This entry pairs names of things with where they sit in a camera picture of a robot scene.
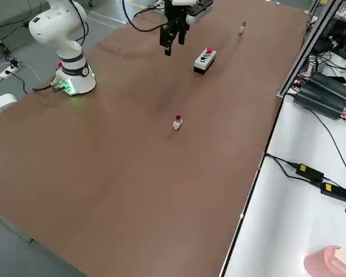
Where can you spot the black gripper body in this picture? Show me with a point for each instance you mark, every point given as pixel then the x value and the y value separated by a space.
pixel 177 15

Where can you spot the green button switch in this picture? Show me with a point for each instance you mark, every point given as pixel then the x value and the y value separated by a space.
pixel 242 28

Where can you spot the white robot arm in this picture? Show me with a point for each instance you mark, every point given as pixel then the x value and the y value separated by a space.
pixel 64 46

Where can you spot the grey emergency stop box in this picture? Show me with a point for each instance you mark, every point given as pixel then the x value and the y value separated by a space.
pixel 204 62

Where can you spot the black power supply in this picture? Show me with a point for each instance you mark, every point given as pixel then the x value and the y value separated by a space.
pixel 333 86
pixel 320 102

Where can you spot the white floor power strip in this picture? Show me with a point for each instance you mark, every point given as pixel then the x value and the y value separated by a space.
pixel 9 72

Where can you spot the white device yellow label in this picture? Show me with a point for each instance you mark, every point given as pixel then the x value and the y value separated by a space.
pixel 0 105

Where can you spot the black power adapter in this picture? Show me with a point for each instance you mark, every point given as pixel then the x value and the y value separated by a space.
pixel 336 191
pixel 310 172

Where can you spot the red button switch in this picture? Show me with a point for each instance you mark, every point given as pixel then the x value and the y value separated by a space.
pixel 178 123

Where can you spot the aluminium frame post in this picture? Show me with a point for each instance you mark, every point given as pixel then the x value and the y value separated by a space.
pixel 308 49

